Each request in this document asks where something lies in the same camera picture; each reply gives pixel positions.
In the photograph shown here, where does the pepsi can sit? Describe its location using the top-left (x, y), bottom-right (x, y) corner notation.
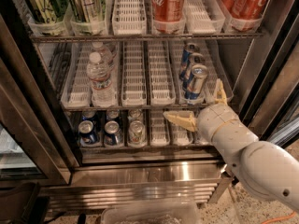
top-left (82, 111), bottom-right (100, 131)
top-left (78, 120), bottom-right (99, 145)
top-left (106, 110), bottom-right (121, 124)
top-left (104, 121), bottom-right (123, 147)

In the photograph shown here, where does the orange cable on floor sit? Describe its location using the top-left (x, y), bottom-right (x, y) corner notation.
top-left (261, 211), bottom-right (297, 224)

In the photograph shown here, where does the left green drink can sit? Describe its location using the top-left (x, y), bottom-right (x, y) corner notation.
top-left (25, 0), bottom-right (68, 24)

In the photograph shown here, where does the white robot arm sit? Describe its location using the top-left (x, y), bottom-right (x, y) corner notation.
top-left (164, 101), bottom-right (299, 212)

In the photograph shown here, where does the left front pepsi can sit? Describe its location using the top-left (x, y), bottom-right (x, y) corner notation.
top-left (78, 120), bottom-right (99, 145)

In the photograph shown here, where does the rear clear water bottle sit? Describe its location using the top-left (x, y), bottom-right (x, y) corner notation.
top-left (92, 42), bottom-right (114, 69)

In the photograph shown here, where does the clear water bottle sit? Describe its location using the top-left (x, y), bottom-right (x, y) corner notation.
top-left (86, 52), bottom-right (115, 107)
top-left (92, 42), bottom-right (114, 69)

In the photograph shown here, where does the front clear water bottle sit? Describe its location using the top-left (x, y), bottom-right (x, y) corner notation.
top-left (86, 52), bottom-right (115, 107)

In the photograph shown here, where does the red bull can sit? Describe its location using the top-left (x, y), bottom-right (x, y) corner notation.
top-left (185, 64), bottom-right (208, 102)
top-left (179, 42), bottom-right (200, 80)
top-left (182, 52), bottom-right (206, 90)

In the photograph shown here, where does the green drink can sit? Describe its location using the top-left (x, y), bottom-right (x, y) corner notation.
top-left (25, 0), bottom-right (68, 24)
top-left (69, 0), bottom-right (106, 23)

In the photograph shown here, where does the silver soda can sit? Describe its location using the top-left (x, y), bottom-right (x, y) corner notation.
top-left (128, 120), bottom-right (147, 147)
top-left (128, 109), bottom-right (144, 122)

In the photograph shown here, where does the left rear pepsi can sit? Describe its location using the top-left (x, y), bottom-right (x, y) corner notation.
top-left (82, 111), bottom-right (100, 131)

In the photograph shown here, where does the centre coca-cola can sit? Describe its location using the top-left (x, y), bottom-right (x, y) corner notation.
top-left (151, 0), bottom-right (184, 22)

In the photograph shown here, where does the silver rear soda can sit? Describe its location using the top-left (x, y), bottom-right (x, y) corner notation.
top-left (128, 109), bottom-right (144, 122)

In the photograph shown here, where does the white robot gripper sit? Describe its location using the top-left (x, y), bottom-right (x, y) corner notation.
top-left (163, 78), bottom-right (239, 142)

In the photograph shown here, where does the stainless steel fridge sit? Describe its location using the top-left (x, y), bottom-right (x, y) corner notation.
top-left (0, 0), bottom-right (299, 214)

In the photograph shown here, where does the silver front soda can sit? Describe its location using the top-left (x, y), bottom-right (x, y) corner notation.
top-left (128, 120), bottom-right (147, 147)

